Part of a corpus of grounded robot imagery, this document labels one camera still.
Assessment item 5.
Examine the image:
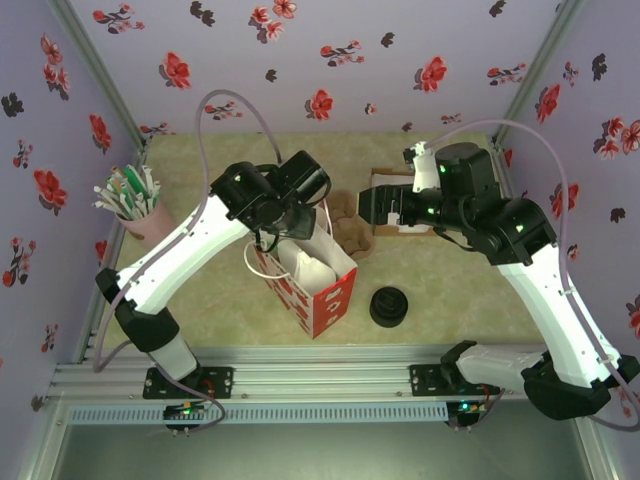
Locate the wide aluminium base rail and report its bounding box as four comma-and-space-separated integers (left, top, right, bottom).
47, 343, 599, 401

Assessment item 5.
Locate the stack of black cup lids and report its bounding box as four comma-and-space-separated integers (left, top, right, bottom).
368, 285, 410, 330

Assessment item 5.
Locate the stack of pulp cup carriers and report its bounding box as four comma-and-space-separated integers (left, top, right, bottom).
324, 189, 377, 261

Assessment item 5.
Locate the aluminium corner post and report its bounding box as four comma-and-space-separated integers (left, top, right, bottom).
44, 0, 149, 146
492, 0, 587, 144

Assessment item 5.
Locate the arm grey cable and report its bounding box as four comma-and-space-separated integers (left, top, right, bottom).
91, 88, 284, 432
422, 118, 640, 432

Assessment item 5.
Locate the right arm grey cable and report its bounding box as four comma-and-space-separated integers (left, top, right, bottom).
422, 118, 640, 432

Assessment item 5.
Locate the brown cardboard tray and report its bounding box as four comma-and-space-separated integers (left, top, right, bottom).
369, 167, 451, 239

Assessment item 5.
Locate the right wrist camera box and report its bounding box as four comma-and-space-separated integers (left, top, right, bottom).
402, 141, 444, 195

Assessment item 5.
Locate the grey slotted cable duct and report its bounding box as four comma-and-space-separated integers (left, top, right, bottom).
67, 403, 450, 426

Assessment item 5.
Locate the white paper napkin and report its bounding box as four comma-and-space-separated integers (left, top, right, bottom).
277, 239, 337, 297

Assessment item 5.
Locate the red white paper bag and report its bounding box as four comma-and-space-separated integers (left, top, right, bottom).
243, 194, 359, 340

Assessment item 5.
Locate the aluminium side frame rail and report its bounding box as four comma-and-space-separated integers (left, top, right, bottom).
488, 133, 572, 359

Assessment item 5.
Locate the small black controller board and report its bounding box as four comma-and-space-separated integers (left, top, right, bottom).
163, 402, 214, 432
446, 398, 490, 430

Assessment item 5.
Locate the left arm grey cable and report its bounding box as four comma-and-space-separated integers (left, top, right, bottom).
91, 88, 284, 432

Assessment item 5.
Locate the pink straw holder cup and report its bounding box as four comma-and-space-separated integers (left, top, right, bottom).
117, 199, 174, 254

